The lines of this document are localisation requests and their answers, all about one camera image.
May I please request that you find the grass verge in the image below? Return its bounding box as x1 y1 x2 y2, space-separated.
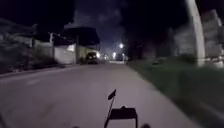
127 57 224 128

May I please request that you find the building with dark roof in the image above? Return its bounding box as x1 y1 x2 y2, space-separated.
61 25 101 63

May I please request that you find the pale wall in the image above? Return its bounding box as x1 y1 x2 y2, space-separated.
31 39 78 66

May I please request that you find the pale pole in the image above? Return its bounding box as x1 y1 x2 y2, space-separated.
184 0 208 68

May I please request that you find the dark vehicle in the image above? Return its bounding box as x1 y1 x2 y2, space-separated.
85 51 100 65

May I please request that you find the grey asphalt road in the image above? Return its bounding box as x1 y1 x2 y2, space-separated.
0 61 205 128

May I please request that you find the pale building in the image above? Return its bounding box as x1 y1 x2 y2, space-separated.
173 8 224 68

